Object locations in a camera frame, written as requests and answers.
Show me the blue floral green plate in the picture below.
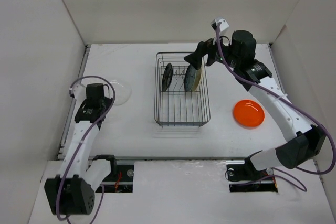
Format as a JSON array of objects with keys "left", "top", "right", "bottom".
[{"left": 184, "top": 65, "right": 197, "bottom": 92}]

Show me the grey wire dish rack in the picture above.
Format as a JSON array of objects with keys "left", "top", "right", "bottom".
[{"left": 154, "top": 52, "right": 211, "bottom": 127}]

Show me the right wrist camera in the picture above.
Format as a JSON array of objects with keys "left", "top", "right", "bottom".
[{"left": 211, "top": 17, "right": 229, "bottom": 35}]

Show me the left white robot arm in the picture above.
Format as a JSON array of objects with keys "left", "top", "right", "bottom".
[{"left": 44, "top": 83, "right": 118, "bottom": 219}]

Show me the cream plate with black pattern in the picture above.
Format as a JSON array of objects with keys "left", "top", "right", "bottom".
[{"left": 191, "top": 65, "right": 204, "bottom": 92}]

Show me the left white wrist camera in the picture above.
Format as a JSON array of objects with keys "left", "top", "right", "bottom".
[{"left": 69, "top": 83, "right": 86, "bottom": 100}]

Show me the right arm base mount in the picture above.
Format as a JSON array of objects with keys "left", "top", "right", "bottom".
[{"left": 225, "top": 153, "right": 278, "bottom": 193}]

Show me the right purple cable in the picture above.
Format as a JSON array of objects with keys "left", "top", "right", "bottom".
[{"left": 214, "top": 23, "right": 336, "bottom": 193}]

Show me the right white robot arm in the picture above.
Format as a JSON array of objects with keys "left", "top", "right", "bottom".
[{"left": 184, "top": 30, "right": 327, "bottom": 179}]

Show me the orange plate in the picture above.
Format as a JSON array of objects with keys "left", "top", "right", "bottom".
[{"left": 233, "top": 100, "right": 265, "bottom": 128}]

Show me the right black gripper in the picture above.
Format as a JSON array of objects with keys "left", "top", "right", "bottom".
[{"left": 183, "top": 31, "right": 240, "bottom": 70}]

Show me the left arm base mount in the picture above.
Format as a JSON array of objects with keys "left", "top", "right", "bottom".
[{"left": 89, "top": 155, "right": 134, "bottom": 193}]

